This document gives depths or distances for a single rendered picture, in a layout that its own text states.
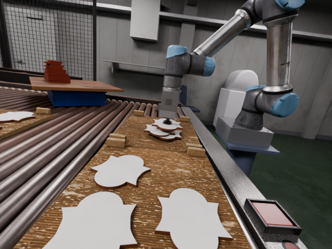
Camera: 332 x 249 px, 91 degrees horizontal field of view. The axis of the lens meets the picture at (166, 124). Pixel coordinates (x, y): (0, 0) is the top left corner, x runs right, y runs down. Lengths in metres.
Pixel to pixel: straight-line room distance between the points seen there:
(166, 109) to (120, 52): 3.88
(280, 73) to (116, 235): 0.81
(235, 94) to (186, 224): 3.57
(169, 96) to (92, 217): 0.47
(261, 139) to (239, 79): 2.89
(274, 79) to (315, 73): 4.76
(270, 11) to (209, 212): 0.74
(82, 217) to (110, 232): 0.06
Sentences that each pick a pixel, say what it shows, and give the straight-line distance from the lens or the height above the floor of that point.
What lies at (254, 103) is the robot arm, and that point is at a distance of 0.97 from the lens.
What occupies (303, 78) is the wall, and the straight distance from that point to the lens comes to 5.45.
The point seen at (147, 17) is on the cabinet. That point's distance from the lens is 4.19.
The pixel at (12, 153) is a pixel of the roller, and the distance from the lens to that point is 0.65.
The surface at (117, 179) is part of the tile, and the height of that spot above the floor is 0.94.
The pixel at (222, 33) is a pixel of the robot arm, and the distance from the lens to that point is 0.86.
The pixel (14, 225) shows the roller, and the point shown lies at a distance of 0.40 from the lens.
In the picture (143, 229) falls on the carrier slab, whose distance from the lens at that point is 0.33.
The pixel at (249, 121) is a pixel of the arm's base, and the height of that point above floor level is 1.00.
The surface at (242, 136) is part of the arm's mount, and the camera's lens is 0.98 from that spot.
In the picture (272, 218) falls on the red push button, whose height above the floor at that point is 0.93.
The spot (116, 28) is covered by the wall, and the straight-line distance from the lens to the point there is 4.57.
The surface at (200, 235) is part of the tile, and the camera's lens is 0.33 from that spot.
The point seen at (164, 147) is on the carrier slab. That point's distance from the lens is 0.59.
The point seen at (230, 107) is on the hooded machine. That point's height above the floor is 0.65.
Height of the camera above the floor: 1.19
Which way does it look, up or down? 17 degrees down
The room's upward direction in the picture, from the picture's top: 7 degrees clockwise
